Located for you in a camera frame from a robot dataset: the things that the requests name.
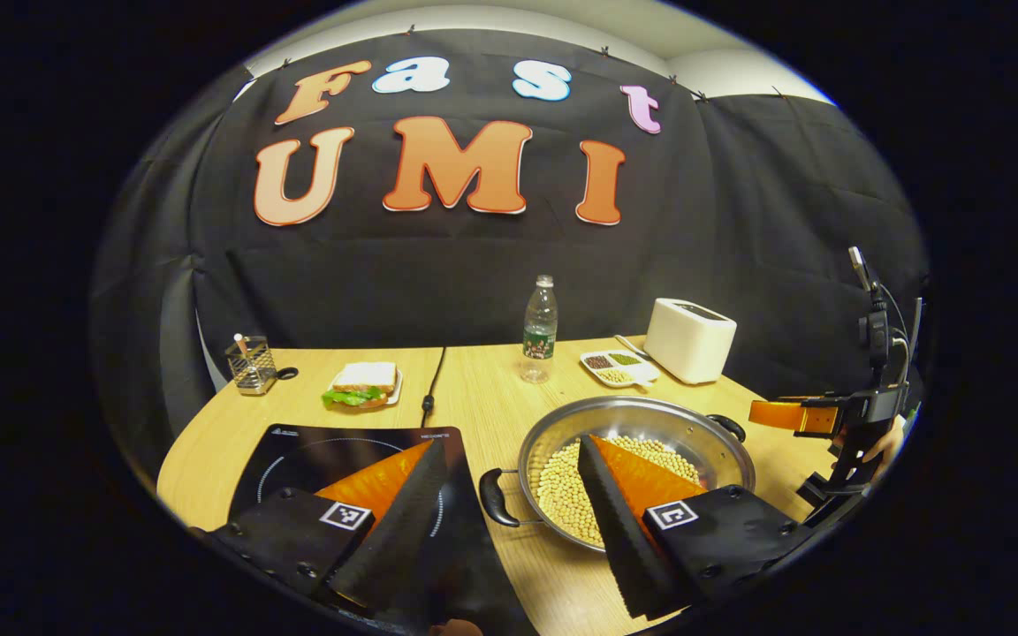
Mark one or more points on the white divided bean dish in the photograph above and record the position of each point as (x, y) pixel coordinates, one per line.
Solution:
(615, 367)

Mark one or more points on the clear plastic water bottle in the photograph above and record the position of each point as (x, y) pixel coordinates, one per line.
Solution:
(540, 331)

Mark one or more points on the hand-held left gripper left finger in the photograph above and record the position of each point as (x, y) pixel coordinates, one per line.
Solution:
(403, 521)

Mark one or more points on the black induction cooktop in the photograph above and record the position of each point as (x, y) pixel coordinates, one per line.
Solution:
(297, 450)

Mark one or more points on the black backdrop cloth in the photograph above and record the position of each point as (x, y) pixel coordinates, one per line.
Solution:
(474, 274)

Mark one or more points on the sandwich with lettuce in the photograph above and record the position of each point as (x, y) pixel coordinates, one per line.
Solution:
(363, 380)

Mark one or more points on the stainless steel pot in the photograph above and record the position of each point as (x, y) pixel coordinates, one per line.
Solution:
(641, 415)

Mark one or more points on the white toaster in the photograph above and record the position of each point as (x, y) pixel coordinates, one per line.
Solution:
(690, 340)

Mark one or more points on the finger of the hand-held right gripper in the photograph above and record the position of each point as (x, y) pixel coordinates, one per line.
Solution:
(792, 415)

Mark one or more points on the glass utensil holder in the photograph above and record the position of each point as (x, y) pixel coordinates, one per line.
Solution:
(250, 367)

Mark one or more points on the pile of yellow soybeans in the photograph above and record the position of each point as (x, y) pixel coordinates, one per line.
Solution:
(558, 486)

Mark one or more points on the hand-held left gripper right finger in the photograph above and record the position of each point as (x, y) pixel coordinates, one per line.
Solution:
(615, 530)

